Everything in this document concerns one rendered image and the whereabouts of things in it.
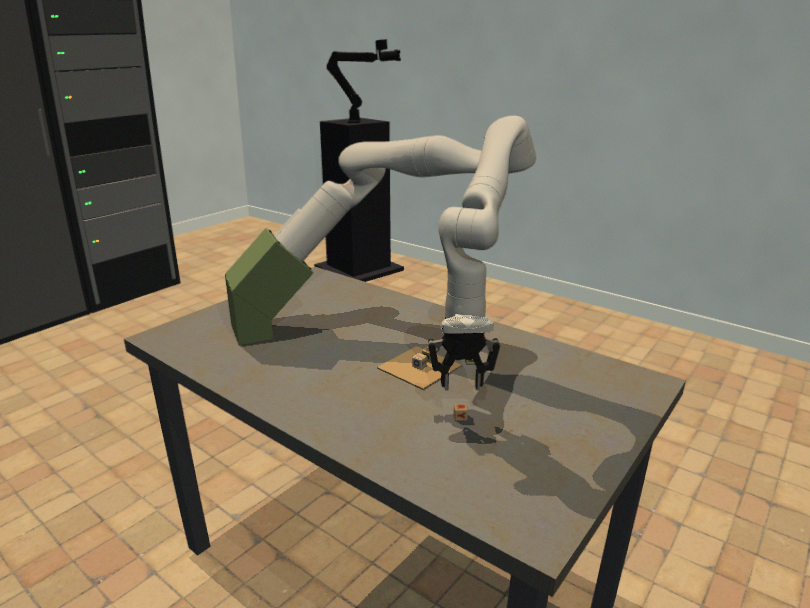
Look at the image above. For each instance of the tan flat mat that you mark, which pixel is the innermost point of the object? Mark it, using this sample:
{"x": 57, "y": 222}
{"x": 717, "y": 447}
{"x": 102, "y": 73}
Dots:
{"x": 401, "y": 367}

